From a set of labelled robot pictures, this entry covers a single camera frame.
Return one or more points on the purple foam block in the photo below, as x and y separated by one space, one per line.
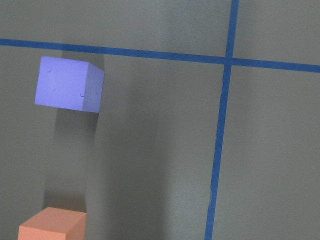
69 84

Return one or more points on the orange foam block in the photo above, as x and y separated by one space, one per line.
54 224

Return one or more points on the brown paper table cover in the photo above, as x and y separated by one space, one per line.
209 122

